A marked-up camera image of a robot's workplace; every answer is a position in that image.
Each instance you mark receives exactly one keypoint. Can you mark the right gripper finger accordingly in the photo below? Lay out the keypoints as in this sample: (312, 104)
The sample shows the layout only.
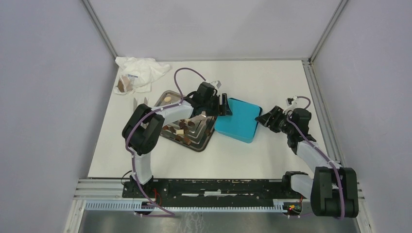
(275, 112)
(264, 120)

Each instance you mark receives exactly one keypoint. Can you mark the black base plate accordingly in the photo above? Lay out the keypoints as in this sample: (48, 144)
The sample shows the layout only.
(212, 192)

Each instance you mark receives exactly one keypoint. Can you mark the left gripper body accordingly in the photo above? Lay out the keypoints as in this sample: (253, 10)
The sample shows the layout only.
(210, 106)

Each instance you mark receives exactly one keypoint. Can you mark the steel tray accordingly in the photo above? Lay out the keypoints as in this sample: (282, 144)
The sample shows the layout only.
(194, 133)

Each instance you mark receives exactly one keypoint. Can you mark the white crumpled cloth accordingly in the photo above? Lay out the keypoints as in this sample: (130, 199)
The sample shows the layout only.
(148, 71)

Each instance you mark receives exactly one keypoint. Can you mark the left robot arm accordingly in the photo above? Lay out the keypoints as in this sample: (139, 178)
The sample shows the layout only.
(143, 129)

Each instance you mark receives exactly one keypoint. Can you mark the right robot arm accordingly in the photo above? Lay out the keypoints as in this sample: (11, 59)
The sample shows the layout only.
(333, 189)

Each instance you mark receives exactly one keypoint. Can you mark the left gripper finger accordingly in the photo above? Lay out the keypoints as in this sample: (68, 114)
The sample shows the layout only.
(219, 107)
(225, 108)

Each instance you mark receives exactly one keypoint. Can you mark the teal box lid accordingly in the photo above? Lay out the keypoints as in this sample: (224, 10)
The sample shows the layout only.
(244, 114)

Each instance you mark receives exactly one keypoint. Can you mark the plastic bag with chocolate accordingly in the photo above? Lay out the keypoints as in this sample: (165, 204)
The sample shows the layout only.
(125, 84)

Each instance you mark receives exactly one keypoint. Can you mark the teal chocolate box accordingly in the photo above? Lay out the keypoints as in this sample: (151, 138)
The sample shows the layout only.
(240, 133)

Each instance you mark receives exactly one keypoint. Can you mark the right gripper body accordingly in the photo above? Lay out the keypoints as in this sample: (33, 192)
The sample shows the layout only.
(280, 123)

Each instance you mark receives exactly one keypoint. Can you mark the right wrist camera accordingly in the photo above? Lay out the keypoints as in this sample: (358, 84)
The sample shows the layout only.
(291, 102)

